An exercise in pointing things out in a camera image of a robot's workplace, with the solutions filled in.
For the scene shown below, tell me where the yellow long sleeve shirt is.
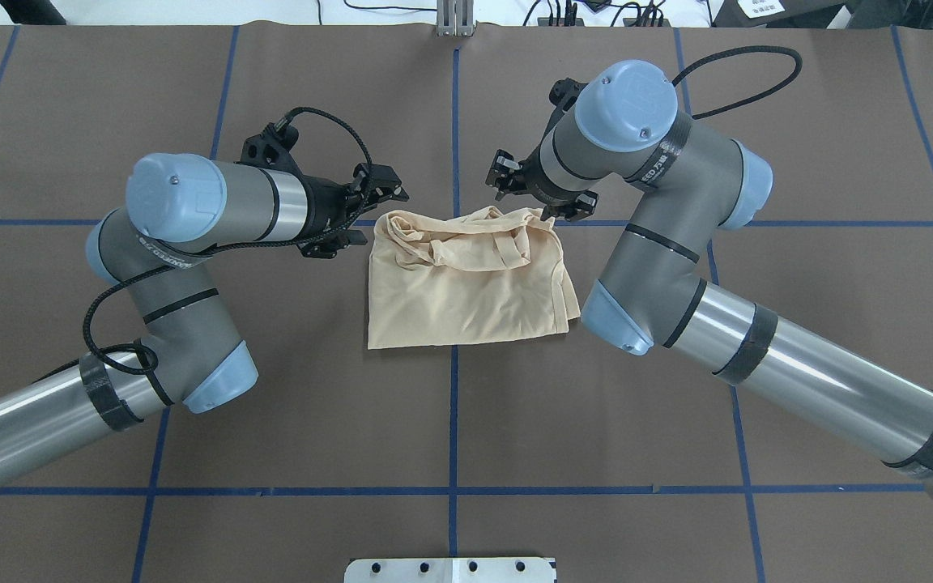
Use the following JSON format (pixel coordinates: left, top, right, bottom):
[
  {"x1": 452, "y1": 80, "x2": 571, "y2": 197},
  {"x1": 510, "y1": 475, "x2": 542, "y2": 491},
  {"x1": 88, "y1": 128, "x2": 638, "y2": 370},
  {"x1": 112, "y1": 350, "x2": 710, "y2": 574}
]
[{"x1": 367, "y1": 206, "x2": 581, "y2": 350}]

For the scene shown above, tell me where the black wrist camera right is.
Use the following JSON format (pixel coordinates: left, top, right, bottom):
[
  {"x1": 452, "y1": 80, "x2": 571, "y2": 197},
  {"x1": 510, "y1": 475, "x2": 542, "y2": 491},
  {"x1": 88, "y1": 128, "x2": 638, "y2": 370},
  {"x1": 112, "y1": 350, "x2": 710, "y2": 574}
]
[{"x1": 548, "y1": 78, "x2": 586, "y2": 114}]

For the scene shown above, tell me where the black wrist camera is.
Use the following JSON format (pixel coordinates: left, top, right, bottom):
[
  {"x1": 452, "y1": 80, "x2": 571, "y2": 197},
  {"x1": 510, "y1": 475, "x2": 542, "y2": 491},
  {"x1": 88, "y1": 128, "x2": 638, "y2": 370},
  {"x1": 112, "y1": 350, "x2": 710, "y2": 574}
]
[
  {"x1": 548, "y1": 78, "x2": 586, "y2": 114},
  {"x1": 237, "y1": 121, "x2": 301, "y2": 176}
]

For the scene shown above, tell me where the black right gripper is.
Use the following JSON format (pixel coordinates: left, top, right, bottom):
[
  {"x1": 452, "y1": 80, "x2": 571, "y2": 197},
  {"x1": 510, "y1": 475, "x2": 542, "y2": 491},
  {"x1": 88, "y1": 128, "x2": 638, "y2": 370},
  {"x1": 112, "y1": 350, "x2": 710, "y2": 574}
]
[{"x1": 488, "y1": 149, "x2": 599, "y2": 222}]

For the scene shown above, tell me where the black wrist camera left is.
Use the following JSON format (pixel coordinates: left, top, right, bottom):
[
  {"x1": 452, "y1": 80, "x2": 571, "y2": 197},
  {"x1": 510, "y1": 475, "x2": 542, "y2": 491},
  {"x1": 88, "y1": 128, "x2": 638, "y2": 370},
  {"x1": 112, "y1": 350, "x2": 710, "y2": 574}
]
[{"x1": 237, "y1": 121, "x2": 301, "y2": 176}]

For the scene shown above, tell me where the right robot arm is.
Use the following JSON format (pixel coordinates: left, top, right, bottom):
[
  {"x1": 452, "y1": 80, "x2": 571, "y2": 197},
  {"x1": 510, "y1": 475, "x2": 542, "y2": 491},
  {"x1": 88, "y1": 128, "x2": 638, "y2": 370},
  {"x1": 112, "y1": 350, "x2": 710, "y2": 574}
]
[{"x1": 485, "y1": 51, "x2": 933, "y2": 499}]

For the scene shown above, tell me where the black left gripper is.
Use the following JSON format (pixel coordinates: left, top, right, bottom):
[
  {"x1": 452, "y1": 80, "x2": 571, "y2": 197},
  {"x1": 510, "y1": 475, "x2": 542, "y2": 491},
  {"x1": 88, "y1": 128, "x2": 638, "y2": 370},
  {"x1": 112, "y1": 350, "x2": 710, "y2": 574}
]
[{"x1": 300, "y1": 164, "x2": 410, "y2": 259}]

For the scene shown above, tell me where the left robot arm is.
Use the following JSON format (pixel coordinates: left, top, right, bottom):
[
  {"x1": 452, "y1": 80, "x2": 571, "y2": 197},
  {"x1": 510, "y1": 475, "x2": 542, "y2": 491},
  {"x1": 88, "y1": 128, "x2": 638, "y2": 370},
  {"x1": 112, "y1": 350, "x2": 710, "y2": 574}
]
[{"x1": 0, "y1": 154, "x2": 408, "y2": 487}]

